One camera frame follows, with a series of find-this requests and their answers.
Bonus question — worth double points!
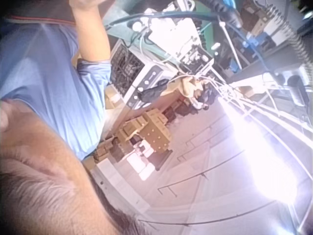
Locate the stack of tan cartons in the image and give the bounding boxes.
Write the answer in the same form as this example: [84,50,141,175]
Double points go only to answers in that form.
[94,110,173,164]

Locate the black cloth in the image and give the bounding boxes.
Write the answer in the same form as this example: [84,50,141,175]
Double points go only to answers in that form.
[138,78,169,103]

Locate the beige cloth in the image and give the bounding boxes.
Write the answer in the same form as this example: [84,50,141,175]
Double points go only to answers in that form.
[168,74,208,103]

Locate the white boxes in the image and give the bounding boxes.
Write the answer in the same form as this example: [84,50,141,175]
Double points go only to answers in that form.
[127,143,157,181]

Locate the grey machine with black grille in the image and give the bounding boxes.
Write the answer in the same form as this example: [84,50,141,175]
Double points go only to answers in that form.
[107,40,177,110]

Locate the cluttered workbench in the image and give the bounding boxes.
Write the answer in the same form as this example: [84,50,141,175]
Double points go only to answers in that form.
[220,0,313,79]

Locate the white machine with cables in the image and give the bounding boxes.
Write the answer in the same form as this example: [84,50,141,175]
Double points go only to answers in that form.
[127,7,216,74]

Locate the black hose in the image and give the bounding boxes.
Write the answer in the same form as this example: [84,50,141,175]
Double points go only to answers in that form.
[104,0,244,29]

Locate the blue cable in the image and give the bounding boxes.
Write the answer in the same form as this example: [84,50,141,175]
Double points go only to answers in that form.
[228,23,272,73]

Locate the black spiral cable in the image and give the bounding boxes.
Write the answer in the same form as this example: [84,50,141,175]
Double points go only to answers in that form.
[281,14,313,71]

